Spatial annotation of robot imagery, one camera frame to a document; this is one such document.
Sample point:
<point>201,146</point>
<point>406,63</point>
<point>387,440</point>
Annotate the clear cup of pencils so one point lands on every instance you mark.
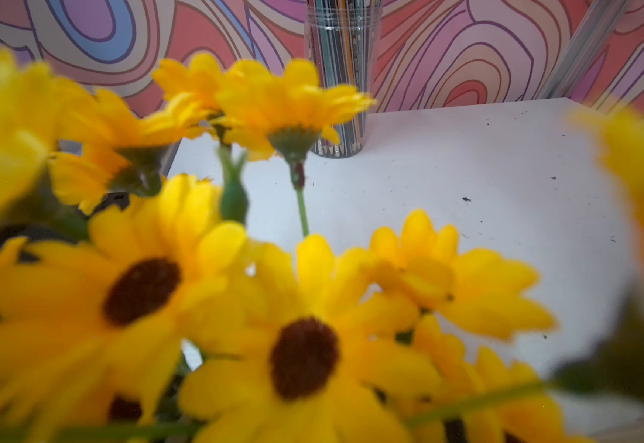
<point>341,40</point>

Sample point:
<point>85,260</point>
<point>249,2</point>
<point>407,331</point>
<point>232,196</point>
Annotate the sunflower pot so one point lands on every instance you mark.
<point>135,306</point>

